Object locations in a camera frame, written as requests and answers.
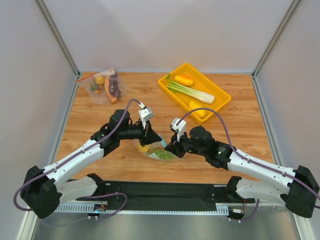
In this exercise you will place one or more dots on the red zip top bag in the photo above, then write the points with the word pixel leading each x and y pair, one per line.
pixel 104 88

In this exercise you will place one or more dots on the fake yellow pear in bag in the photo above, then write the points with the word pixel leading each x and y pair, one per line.
pixel 143 149

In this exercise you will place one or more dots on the fake celery stalk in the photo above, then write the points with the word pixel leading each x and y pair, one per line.
pixel 199 95

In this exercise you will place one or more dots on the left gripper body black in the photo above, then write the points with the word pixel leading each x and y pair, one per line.
pixel 145 132

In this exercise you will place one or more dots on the right aluminium frame post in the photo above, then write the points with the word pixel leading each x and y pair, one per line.
pixel 276 36

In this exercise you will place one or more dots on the fake purple grapes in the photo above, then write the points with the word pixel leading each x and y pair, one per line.
pixel 114 86

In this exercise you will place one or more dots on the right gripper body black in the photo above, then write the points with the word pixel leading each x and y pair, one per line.
pixel 179 145

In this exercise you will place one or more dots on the aluminium frame post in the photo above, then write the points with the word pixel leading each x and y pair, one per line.
pixel 57 35
pixel 276 36

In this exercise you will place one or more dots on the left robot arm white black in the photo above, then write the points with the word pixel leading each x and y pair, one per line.
pixel 48 187

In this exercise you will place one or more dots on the fake yellow apple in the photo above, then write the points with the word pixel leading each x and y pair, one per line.
pixel 100 80

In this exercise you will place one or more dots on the fake orange sausage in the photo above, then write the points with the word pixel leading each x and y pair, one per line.
pixel 111 98

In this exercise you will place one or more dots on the left aluminium frame post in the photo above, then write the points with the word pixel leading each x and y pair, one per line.
pixel 57 35

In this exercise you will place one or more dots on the yellow plastic tray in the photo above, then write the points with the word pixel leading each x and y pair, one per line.
pixel 201 83

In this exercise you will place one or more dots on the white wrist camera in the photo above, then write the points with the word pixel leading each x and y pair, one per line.
pixel 178 126
pixel 145 114

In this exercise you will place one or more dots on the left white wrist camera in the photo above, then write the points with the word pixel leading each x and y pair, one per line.
pixel 145 114

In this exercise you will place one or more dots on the fake green lettuce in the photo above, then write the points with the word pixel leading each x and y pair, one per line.
pixel 161 154

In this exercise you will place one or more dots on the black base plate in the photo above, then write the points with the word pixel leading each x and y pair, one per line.
pixel 159 196

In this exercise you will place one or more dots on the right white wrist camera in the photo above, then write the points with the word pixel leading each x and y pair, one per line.
pixel 178 126

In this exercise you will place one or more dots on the blue zip top bag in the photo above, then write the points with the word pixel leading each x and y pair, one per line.
pixel 158 145

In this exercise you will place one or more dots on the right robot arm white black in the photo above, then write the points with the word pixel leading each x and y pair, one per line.
pixel 296 189

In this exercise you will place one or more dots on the fake orange mango upper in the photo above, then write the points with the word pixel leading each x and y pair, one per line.
pixel 184 80

